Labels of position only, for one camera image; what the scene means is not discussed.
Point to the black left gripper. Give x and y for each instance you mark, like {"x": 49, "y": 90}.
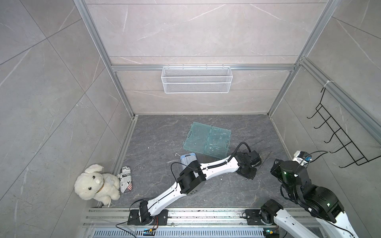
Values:
{"x": 252, "y": 175}

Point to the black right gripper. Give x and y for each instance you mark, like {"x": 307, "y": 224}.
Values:
{"x": 275, "y": 168}

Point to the teal translucent ruler set case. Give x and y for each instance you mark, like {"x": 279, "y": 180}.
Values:
{"x": 208, "y": 140}

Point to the blue clear small ruler box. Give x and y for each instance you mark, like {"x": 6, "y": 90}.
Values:
{"x": 186, "y": 160}

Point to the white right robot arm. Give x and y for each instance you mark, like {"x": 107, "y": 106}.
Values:
{"x": 320, "y": 202}

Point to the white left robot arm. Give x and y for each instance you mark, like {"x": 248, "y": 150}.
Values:
{"x": 194, "y": 176}

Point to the white plush bear toy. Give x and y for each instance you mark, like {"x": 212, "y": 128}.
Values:
{"x": 92, "y": 184}

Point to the white grille strip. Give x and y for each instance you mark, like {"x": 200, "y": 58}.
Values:
{"x": 172, "y": 232}

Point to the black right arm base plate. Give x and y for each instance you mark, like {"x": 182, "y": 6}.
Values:
{"x": 253, "y": 217}

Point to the black wire hook rack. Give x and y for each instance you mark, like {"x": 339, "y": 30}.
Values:
{"x": 339, "y": 134}

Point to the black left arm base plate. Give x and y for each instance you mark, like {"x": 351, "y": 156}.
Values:
{"x": 162, "y": 217}

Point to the white wire mesh basket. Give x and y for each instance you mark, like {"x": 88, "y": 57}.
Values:
{"x": 196, "y": 79}

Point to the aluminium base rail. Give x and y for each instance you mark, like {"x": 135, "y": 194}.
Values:
{"x": 177, "y": 217}

